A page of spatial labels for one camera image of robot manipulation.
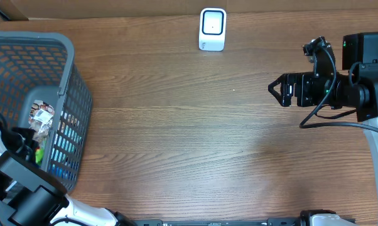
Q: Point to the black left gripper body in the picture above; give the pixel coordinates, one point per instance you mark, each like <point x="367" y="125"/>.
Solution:
<point x="21" y="142"/>

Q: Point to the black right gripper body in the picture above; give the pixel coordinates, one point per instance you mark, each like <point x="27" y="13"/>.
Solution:
<point x="311" y="89"/>

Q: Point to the green snack bag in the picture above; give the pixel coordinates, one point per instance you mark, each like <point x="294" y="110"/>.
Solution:
<point x="39" y="154"/>

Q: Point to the beige cookie snack bag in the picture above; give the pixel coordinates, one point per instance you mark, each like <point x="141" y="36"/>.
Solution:
<point x="41" y="119"/>

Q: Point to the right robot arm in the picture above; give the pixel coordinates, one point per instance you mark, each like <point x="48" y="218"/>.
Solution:
<point x="349" y="100"/>

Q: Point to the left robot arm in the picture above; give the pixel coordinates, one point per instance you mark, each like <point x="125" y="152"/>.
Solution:
<point x="31" y="196"/>

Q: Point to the white barcode scanner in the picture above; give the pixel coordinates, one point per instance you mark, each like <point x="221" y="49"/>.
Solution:
<point x="212" y="29"/>

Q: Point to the grey plastic shopping basket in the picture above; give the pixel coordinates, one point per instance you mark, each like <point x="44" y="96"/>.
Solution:
<point x="38" y="74"/>

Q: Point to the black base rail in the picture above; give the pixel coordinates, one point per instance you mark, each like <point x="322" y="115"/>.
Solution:
<point x="289" y="221"/>

